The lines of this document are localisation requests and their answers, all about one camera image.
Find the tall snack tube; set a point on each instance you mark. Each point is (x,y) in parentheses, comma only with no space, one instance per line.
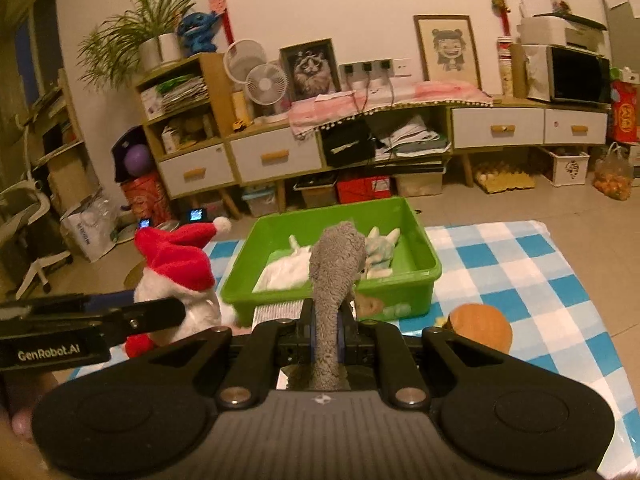
(505,67)

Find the clear storage box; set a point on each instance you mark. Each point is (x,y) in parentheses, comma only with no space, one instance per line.
(260,205)
(417,185)

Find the dark bag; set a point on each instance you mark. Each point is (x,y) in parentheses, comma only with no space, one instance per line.
(120,147)

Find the small white fan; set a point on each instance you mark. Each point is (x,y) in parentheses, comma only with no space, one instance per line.
(267,85)

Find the grey refrigerator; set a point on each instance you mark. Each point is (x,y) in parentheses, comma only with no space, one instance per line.
(622,35)

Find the pile of papers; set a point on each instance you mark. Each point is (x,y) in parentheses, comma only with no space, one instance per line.
(415,137)

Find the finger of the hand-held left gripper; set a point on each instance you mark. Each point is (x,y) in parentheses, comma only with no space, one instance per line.
(145,316)

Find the egg tray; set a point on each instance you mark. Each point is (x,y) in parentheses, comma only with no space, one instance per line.
(500,177)

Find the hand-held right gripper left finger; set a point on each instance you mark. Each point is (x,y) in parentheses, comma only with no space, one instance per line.
(311,347)

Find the white wall socket strip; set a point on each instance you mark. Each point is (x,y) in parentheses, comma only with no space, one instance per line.
(402,67)

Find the blue alien plush toy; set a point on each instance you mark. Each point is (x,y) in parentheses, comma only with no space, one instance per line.
(197,30)

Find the white office chair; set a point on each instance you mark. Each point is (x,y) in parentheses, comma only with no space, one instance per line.
(40,262)

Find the microwave oven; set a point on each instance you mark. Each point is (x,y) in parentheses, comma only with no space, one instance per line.
(575,75)

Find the red white santa plush toy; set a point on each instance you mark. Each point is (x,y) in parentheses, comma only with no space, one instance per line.
(175,255)

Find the yellow packet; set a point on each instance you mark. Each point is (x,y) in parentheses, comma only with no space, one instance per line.
(241,107)

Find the purple ball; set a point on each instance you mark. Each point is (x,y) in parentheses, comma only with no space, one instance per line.
(137,160)

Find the stack of newspapers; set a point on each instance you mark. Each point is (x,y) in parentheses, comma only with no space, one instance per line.
(182,95)

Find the person's left hand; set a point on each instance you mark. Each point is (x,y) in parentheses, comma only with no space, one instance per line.
(22,420)

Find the silver wrapped box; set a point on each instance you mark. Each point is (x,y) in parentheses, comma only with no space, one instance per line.
(275,316)

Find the tall wooden shelf cabinet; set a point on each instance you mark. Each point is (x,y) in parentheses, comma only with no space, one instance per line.
(215,90)

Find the black bag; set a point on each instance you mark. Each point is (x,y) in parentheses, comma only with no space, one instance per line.
(347,142)

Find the grey plush elephant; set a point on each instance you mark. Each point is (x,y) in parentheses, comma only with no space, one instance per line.
(330,270)

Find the small white carton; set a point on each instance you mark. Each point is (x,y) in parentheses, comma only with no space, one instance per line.
(150,102)

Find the green plastic bin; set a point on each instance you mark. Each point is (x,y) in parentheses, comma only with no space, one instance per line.
(400,240)

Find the white plastic bag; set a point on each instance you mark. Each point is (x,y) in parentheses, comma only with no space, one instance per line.
(87,232)

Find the plastic bag of oranges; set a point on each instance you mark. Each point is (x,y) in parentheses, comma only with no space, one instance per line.
(612,182)

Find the red storage box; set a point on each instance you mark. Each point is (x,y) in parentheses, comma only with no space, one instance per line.
(365,190)

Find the pink cloth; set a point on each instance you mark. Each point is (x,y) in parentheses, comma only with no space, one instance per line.
(400,95)

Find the hamburger plush toy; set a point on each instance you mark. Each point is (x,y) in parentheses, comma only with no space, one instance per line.
(480,327)

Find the framed cartoon drawing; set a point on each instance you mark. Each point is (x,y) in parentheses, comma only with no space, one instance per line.
(450,50)

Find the white printer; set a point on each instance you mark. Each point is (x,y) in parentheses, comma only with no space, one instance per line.
(545,30)

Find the framed cat picture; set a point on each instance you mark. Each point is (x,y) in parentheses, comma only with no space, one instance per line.
(310,72)

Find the blue white checkered mat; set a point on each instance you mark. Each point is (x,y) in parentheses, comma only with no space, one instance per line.
(500,270)

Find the dark lid storage box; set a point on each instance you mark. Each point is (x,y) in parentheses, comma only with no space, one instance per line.
(315,192)

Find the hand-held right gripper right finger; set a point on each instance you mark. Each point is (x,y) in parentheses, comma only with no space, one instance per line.
(341,346)

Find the red gift box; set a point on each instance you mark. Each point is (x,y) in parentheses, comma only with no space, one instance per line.
(625,120)

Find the low wooden tv cabinet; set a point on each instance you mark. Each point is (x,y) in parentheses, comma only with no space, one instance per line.
(445,120)

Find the white basket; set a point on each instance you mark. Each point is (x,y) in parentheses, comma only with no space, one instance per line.
(572,170)

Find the potted green plant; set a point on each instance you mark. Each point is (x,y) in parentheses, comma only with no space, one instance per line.
(160,50)

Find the small camera with screen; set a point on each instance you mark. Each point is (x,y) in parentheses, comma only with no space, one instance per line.
(195,215)
(145,223)

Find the small pale plush animal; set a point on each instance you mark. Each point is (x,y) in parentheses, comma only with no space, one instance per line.
(377,255)

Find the large white fan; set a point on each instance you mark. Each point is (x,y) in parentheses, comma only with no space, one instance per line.
(245,57)

